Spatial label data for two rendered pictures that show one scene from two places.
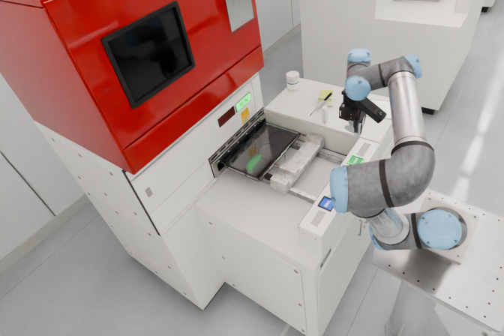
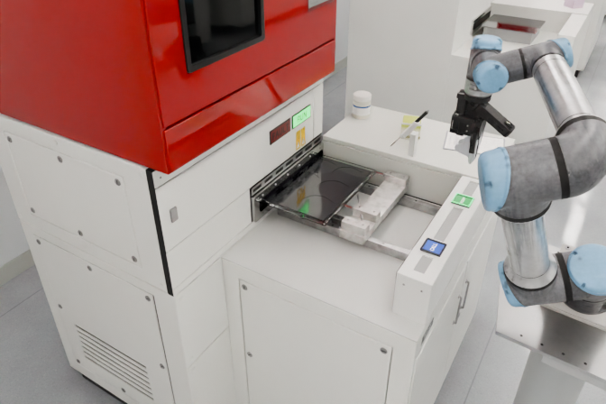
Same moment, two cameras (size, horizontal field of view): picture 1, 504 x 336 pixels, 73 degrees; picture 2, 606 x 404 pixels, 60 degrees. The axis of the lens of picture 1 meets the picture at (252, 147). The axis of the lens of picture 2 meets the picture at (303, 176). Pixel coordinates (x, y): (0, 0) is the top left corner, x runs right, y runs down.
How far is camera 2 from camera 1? 0.41 m
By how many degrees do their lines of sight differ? 13
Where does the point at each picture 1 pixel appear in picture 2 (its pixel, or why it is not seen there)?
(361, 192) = (529, 171)
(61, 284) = not seen: outside the picture
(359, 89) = (495, 77)
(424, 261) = (567, 330)
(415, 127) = (584, 105)
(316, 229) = (424, 276)
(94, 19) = not seen: outside the picture
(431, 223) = (586, 260)
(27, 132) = not seen: outside the picture
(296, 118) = (371, 149)
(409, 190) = (592, 168)
